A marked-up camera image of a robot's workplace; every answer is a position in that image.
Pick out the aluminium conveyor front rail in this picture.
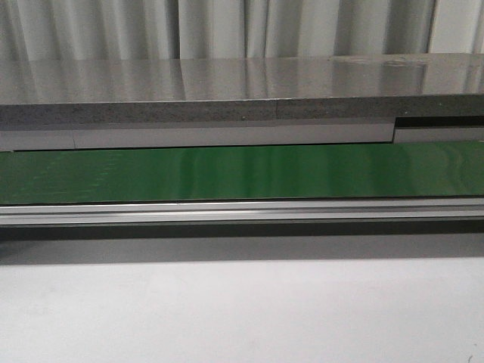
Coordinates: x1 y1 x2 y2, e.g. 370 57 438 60
1 197 483 240

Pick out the white pleated curtain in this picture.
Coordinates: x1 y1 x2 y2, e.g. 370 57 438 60
1 1 483 61

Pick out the green conveyor belt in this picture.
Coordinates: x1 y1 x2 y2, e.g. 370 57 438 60
1 141 483 205

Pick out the grey panel under worktop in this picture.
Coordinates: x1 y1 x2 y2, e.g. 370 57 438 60
1 116 483 151

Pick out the grey stone worktop slab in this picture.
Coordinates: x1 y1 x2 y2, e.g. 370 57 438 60
1 54 483 128

